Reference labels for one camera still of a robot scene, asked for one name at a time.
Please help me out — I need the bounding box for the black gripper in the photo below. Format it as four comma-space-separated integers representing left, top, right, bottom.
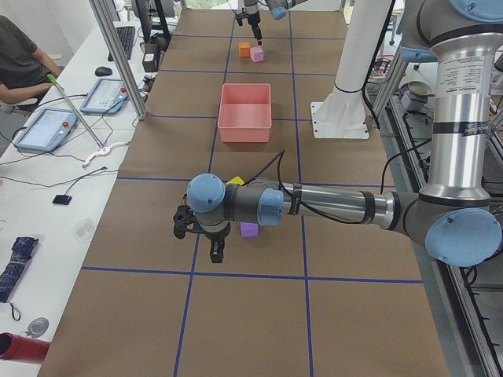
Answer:
203, 225, 231, 263
242, 7, 263, 45

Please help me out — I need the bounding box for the light pink foam block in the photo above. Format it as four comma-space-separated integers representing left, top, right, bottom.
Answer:
250, 46, 264, 63

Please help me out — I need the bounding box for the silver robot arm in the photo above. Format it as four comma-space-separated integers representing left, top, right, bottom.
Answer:
174, 1, 502, 267
235, 0, 306, 46

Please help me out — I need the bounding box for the pink plastic bin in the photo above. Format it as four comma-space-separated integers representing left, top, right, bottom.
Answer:
218, 83, 272, 143

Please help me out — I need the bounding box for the orange foam block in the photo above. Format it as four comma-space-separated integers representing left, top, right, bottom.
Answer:
238, 42, 251, 57

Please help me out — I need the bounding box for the purple foam block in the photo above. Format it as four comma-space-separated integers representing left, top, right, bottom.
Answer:
240, 222, 259, 238

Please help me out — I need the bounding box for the yellow foam block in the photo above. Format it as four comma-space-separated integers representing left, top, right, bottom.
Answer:
227, 176, 244, 185

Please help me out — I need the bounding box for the black keyboard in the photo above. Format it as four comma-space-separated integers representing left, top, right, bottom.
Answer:
116, 26, 136, 60

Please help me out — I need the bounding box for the black computer mouse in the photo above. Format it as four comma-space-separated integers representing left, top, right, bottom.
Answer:
94, 66, 112, 77

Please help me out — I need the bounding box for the small black device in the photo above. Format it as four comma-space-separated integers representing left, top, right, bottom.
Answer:
52, 194, 72, 206

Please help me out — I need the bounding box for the far blue teach pendant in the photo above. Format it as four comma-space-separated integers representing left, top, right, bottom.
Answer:
80, 78, 128, 115

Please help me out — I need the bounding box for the blue teach pendant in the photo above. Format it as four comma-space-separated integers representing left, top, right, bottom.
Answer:
80, 78, 128, 115
13, 108, 78, 152

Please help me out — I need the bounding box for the folded dark blue umbrella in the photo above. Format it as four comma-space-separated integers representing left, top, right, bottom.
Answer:
1, 236, 39, 322

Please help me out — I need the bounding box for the near blue teach pendant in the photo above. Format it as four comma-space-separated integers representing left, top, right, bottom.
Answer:
13, 108, 78, 152

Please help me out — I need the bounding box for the metal rod green tip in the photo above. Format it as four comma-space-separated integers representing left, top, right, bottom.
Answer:
47, 74, 105, 152

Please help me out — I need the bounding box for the red cylinder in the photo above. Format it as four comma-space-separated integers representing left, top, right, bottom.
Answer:
1, 332, 51, 364

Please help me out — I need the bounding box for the seated person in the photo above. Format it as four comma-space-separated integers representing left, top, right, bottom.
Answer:
1, 16, 62, 104

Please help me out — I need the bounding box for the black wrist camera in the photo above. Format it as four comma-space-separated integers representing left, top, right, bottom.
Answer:
235, 12, 247, 26
173, 204, 194, 240

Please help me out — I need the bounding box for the white camera stand base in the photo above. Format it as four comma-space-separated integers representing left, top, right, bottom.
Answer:
310, 0, 394, 140

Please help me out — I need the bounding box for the aluminium frame post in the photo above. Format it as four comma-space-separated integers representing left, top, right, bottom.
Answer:
89, 0, 147, 120

